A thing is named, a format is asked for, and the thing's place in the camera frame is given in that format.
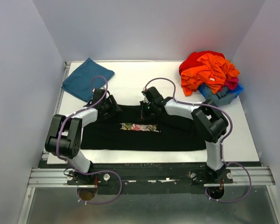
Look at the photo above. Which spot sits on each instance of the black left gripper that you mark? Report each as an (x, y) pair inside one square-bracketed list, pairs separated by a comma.
[(115, 107)]

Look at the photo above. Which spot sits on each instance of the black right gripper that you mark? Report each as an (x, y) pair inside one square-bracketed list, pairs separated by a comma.
[(143, 115)]

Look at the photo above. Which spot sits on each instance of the black floral print t-shirt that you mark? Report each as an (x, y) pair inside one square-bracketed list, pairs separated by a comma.
[(128, 131)]

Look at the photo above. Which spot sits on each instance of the teal t-shirt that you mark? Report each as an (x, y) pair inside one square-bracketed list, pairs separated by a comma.
[(85, 78)]

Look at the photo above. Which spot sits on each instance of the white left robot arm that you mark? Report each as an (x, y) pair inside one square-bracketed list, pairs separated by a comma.
[(65, 132)]

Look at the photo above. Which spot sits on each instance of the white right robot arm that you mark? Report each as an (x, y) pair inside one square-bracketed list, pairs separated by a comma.
[(209, 121)]

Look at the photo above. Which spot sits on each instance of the red t-shirt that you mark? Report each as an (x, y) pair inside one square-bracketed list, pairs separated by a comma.
[(192, 62)]

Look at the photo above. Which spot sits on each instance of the grey-teal t-shirt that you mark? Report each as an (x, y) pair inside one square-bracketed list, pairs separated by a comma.
[(221, 98)]

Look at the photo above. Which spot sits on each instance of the orange t-shirt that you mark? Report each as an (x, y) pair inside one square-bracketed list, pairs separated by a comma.
[(213, 74)]

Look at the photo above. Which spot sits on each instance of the magenta t-shirt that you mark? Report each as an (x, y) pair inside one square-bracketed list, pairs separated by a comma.
[(230, 83)]

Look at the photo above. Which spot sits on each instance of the blue plastic bin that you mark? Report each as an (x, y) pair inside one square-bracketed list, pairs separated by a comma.
[(237, 91)]

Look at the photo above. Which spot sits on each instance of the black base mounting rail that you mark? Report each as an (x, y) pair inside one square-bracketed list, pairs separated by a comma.
[(136, 179)]

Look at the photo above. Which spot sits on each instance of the aluminium extrusion frame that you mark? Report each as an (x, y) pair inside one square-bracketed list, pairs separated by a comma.
[(246, 200)]

